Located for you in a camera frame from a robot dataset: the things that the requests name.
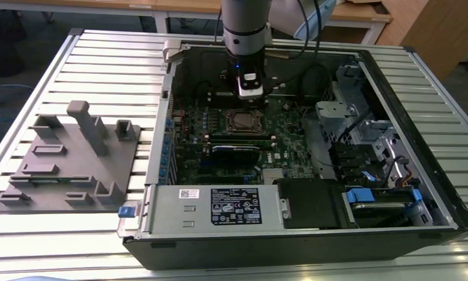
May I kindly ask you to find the pale blue teach pendant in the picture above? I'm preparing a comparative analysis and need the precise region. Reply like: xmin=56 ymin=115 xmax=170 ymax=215
xmin=295 ymin=0 xmax=339 ymax=40

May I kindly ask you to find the silver metal drive cage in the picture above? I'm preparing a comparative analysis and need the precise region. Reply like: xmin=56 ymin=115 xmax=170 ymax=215
xmin=315 ymin=64 xmax=405 ymax=153

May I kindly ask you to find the green motherboard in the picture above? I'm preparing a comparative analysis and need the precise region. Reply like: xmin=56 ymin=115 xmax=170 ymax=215
xmin=166 ymin=93 xmax=324 ymax=186

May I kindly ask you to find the black graphics card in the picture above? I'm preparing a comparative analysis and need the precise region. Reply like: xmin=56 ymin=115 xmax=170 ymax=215
xmin=209 ymin=145 xmax=261 ymax=169

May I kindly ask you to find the small silver heatsink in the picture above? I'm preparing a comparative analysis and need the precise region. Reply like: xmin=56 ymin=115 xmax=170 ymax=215
xmin=261 ymin=168 xmax=287 ymax=179

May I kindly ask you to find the black drive bay block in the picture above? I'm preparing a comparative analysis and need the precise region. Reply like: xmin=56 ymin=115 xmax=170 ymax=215
xmin=329 ymin=143 xmax=387 ymax=182

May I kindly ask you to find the grey parts rack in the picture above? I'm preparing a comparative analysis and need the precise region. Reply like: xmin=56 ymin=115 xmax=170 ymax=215
xmin=0 ymin=100 xmax=141 ymax=211

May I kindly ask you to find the wooden cabinet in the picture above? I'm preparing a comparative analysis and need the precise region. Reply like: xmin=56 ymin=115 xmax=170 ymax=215
xmin=376 ymin=0 xmax=468 ymax=80

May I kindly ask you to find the black plastic shroud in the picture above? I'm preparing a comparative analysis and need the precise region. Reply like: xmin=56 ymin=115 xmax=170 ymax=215
xmin=275 ymin=178 xmax=356 ymax=229

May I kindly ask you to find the hard disk in blue carrier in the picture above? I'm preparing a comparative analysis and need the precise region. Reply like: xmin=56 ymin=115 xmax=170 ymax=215
xmin=343 ymin=188 xmax=409 ymax=210

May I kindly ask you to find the silver power supply with label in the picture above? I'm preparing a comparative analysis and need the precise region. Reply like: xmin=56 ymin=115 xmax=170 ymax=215
xmin=138 ymin=184 xmax=288 ymax=235

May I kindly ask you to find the black office chair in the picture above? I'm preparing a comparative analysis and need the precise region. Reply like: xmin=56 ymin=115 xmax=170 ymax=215
xmin=0 ymin=8 xmax=28 ymax=78

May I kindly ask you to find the green RAM stick on rack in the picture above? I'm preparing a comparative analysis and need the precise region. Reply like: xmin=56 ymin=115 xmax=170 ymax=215
xmin=29 ymin=178 xmax=89 ymax=186

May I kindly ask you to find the black PC case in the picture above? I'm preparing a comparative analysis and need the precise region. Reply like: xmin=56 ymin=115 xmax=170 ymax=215
xmin=116 ymin=39 xmax=468 ymax=272

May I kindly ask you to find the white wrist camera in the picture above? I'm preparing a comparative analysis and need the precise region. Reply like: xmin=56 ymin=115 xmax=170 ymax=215
xmin=236 ymin=72 xmax=265 ymax=100

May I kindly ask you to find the grey case handle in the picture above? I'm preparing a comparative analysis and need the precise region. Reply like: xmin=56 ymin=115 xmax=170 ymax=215
xmin=161 ymin=40 xmax=184 ymax=64

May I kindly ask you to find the wooden desk white frame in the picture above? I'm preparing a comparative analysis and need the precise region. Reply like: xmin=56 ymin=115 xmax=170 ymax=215
xmin=0 ymin=0 xmax=393 ymax=45

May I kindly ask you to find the black slanting cable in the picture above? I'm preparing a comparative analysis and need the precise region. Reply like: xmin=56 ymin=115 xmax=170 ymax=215
xmin=337 ymin=107 xmax=372 ymax=142

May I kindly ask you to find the black power cable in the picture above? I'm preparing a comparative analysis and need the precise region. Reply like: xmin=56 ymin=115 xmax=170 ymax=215
xmin=384 ymin=156 xmax=411 ymax=188

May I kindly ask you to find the blue floor cable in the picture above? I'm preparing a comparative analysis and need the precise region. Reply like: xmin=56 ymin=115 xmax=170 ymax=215
xmin=0 ymin=84 xmax=36 ymax=122

